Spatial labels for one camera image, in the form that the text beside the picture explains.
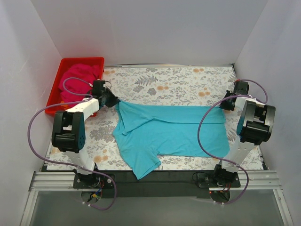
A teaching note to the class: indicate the red plastic bin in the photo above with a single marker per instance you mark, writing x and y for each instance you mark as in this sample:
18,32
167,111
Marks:
66,63

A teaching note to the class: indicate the aluminium frame rail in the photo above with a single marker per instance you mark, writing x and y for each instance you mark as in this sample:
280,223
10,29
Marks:
68,181

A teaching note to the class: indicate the magenta t shirt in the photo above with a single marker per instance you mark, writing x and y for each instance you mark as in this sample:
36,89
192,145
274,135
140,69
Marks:
76,80

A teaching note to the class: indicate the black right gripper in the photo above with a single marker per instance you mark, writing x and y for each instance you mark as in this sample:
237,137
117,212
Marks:
226,103

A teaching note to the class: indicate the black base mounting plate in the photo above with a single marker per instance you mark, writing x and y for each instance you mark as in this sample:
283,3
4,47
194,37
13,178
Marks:
164,183

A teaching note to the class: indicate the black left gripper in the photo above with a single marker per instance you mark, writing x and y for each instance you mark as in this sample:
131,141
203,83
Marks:
109,99

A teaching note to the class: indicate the turquoise t shirt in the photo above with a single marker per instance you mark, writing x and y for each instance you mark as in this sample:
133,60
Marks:
144,132

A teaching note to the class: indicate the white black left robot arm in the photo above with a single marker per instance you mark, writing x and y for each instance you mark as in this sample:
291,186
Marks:
68,134

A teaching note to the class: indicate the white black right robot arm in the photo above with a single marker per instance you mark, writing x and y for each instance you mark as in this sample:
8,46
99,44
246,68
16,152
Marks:
254,127

